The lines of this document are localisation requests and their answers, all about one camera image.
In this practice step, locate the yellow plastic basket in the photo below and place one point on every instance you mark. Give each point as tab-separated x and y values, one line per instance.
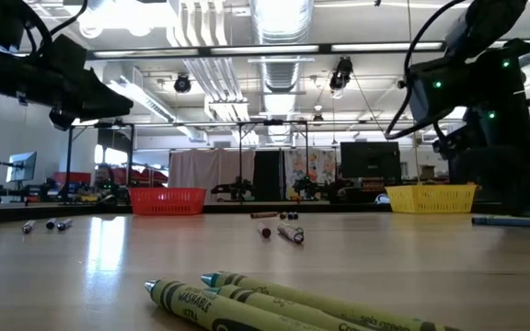
430	200

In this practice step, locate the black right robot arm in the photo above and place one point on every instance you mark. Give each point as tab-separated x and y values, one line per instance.
499	184

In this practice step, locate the dark brown crayon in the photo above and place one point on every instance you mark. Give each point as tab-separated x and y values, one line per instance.
283	215

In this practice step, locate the floral cloth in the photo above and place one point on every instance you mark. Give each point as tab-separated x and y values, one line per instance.
297	167

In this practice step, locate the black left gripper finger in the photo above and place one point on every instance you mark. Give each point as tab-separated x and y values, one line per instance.
108	113
106	99

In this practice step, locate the cardboard box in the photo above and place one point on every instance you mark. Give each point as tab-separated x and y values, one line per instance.
427	174

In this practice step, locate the small black robot arm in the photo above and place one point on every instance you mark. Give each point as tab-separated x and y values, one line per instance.
235	188
305	187

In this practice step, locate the red plastic basket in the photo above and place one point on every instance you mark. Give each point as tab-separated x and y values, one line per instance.
167	202

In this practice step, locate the black rig camera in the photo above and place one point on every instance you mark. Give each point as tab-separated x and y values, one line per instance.
341	73

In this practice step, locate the green crayon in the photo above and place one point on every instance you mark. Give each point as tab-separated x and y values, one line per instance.
338	306
210	305
283	305

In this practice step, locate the silver ventilation duct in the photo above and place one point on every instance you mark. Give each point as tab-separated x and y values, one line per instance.
281	69

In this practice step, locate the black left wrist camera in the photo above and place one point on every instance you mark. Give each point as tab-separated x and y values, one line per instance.
67	64

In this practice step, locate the long blue crayon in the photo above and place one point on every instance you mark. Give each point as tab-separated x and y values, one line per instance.
513	222

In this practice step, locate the white pipe bundle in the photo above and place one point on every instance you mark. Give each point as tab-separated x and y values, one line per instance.
219	78

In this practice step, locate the purple crayon pale wrapper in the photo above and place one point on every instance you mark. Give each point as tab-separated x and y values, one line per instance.
291	233

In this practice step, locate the silver desk monitor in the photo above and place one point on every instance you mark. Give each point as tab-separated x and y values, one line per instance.
22	166

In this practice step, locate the maroon crayon pink wrapper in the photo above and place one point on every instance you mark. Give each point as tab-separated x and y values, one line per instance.
264	230

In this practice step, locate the white curtain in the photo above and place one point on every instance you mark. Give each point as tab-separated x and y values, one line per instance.
200	170

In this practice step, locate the black curtain panel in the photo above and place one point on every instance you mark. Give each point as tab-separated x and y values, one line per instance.
268	174

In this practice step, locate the black metal stand frame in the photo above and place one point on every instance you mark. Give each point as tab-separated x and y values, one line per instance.
240	156
68	161

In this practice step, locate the black aluminium rig frame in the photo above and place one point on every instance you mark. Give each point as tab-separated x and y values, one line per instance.
90	209

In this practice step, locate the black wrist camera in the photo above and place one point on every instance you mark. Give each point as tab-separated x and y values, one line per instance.
67	64
437	92

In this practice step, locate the pale grey crayon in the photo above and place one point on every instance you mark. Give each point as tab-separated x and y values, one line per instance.
28	226

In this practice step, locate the red storage bins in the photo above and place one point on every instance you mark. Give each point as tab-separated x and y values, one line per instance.
72	178

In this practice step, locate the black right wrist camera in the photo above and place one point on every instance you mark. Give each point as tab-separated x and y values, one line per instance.
437	92

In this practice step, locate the black track spotlight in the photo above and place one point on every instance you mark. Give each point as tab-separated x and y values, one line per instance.
182	84

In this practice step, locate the white round object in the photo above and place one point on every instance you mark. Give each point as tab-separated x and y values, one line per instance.
381	199

